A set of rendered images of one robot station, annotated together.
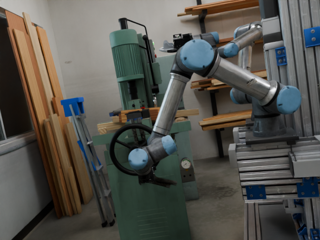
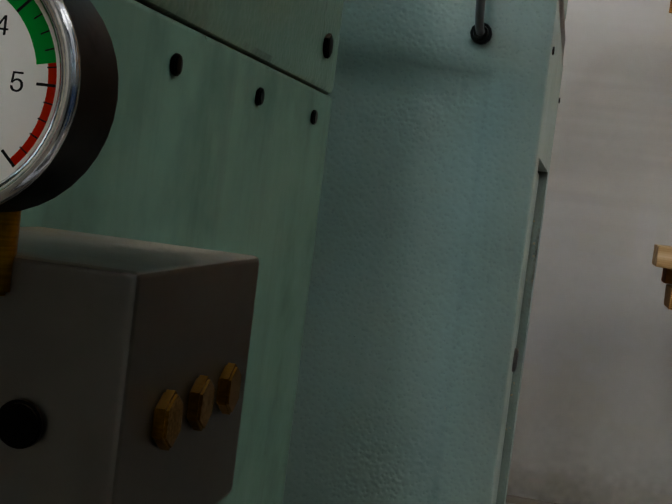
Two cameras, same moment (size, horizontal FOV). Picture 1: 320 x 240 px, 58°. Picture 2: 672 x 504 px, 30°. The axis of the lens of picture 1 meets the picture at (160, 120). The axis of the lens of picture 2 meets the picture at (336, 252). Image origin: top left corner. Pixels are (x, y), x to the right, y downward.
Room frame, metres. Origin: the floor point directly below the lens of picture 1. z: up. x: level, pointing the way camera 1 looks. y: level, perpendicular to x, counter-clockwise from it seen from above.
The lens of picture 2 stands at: (1.40, -0.23, 0.65)
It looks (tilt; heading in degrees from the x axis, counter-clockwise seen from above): 3 degrees down; 8
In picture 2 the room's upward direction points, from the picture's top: 7 degrees clockwise
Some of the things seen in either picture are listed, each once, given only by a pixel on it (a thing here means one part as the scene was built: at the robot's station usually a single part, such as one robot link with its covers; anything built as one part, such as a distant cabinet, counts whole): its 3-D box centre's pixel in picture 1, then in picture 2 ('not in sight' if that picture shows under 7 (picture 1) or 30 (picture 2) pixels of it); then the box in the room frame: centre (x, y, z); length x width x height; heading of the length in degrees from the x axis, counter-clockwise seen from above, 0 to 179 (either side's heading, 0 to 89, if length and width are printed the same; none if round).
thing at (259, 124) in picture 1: (268, 123); not in sight; (1.36, -0.50, 0.87); 0.15 x 0.15 x 0.10
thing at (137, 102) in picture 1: (135, 106); not in sight; (1.92, 0.14, 1.03); 0.14 x 0.07 x 0.09; 178
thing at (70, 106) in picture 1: (90, 161); not in sight; (2.59, 0.68, 0.58); 0.27 x 0.25 x 1.16; 87
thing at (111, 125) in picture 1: (142, 120); not in sight; (1.92, 0.12, 0.93); 0.60 x 0.02 x 0.05; 88
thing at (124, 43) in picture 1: (126, 56); not in sight; (1.90, 0.14, 1.35); 0.18 x 0.18 x 0.31
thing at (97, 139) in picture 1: (142, 131); not in sight; (1.79, 0.12, 0.87); 0.61 x 0.30 x 0.06; 88
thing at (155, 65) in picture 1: (155, 74); not in sight; (2.11, -0.02, 1.23); 0.09 x 0.08 x 0.15; 178
